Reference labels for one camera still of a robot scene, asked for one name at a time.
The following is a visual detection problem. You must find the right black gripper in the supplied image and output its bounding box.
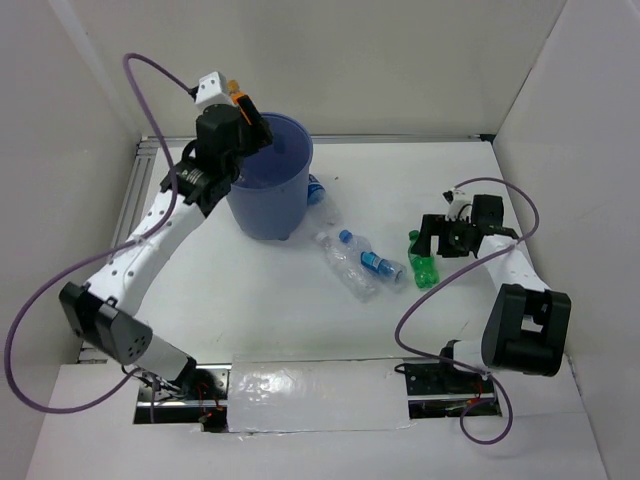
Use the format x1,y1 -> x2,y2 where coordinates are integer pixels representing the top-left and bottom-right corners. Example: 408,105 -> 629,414
411,214 -> 472,258

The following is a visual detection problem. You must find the green soda bottle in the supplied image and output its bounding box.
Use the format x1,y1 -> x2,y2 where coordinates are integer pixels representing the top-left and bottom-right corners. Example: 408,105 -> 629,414
407,230 -> 440,291

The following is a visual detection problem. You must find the orange juice bottle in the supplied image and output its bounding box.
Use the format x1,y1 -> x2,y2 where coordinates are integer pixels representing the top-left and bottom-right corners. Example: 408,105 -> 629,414
227,79 -> 251,124

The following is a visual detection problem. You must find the clear bottle blue cap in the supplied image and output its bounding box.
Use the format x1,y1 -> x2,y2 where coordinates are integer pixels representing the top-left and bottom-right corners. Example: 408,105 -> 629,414
338,229 -> 407,290

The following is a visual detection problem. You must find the clear bottle white cap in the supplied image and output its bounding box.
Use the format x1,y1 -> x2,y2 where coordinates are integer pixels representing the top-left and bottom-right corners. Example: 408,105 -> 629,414
314,232 -> 378,302

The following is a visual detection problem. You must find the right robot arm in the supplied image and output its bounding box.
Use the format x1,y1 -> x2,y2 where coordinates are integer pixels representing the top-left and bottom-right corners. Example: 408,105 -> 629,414
409,189 -> 571,392

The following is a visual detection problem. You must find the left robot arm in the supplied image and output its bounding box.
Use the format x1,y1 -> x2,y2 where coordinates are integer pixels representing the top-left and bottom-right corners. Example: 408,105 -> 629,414
59,94 -> 273,399

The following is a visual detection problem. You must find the blue plastic bin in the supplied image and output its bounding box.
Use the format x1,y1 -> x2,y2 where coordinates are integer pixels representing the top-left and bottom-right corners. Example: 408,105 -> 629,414
227,112 -> 313,240

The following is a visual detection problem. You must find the blue label bottle behind bin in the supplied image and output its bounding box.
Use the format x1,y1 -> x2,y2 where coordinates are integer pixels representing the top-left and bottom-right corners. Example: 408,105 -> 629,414
307,174 -> 341,226

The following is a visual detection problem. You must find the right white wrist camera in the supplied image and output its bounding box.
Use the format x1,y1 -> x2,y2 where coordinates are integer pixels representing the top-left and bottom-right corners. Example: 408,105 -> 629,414
443,188 -> 472,221

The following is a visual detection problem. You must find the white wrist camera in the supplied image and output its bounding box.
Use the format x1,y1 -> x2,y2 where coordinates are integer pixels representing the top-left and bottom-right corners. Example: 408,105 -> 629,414
443,188 -> 472,221
195,71 -> 234,112

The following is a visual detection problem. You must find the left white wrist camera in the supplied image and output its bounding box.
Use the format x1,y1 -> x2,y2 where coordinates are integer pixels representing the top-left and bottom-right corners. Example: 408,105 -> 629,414
195,71 -> 234,112

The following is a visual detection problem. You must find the left aluminium rail frame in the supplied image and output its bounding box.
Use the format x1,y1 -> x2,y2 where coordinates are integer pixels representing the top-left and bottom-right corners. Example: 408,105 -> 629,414
77,139 -> 159,364

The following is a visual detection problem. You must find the back aluminium rail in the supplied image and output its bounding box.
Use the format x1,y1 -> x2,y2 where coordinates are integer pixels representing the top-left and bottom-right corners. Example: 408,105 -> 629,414
138,134 -> 496,149

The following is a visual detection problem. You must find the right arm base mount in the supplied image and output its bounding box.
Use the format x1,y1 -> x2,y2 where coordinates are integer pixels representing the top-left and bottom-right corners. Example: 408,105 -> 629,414
394,362 -> 501,420

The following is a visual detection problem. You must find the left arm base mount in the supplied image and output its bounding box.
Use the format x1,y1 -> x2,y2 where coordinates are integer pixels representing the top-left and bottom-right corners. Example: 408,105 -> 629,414
133,364 -> 232,433

